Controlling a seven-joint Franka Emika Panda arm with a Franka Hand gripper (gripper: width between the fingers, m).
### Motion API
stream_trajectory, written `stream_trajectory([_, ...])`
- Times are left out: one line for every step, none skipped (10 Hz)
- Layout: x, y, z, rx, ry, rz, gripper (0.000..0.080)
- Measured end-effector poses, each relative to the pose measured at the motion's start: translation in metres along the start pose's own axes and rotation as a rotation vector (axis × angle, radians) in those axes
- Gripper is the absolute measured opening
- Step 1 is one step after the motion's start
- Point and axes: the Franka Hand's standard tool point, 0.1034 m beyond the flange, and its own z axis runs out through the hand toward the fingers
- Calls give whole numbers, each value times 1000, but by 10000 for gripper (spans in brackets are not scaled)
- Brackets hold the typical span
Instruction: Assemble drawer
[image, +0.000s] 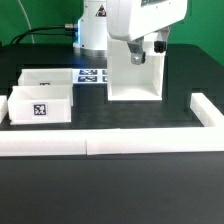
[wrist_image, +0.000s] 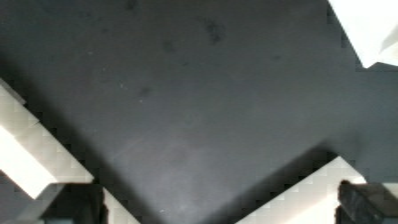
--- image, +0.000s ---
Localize white front drawer box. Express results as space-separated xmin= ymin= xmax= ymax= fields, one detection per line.
xmin=8 ymin=85 xmax=73 ymax=125

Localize white drawer cabinet frame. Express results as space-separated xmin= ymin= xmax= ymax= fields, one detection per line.
xmin=107 ymin=34 xmax=166 ymax=101

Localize white drawer box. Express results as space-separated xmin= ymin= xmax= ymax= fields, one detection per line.
xmin=18 ymin=68 xmax=73 ymax=86
xmin=8 ymin=85 xmax=73 ymax=125

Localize white front fence bar left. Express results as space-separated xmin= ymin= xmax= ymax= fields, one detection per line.
xmin=0 ymin=130 xmax=87 ymax=157

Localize white rear drawer box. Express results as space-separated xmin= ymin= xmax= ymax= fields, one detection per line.
xmin=18 ymin=68 xmax=73 ymax=86

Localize white cable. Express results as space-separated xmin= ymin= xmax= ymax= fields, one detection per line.
xmin=17 ymin=0 xmax=36 ymax=45

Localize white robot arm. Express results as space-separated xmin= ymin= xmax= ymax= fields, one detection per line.
xmin=73 ymin=0 xmax=188 ymax=65

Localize black cables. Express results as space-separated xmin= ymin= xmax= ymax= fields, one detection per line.
xmin=9 ymin=23 xmax=80 ymax=46

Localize white front fence bar right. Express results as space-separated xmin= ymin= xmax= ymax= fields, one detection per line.
xmin=87 ymin=127 xmax=224 ymax=155

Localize white marker tag sheet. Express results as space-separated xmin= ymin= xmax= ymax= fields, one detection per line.
xmin=72 ymin=69 xmax=107 ymax=84

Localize white fence bar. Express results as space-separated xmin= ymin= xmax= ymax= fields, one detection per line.
xmin=0 ymin=130 xmax=87 ymax=157
xmin=87 ymin=127 xmax=224 ymax=155
xmin=190 ymin=93 xmax=224 ymax=128
xmin=0 ymin=95 xmax=8 ymax=124

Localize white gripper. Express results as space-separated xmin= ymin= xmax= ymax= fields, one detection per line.
xmin=106 ymin=0 xmax=188 ymax=65

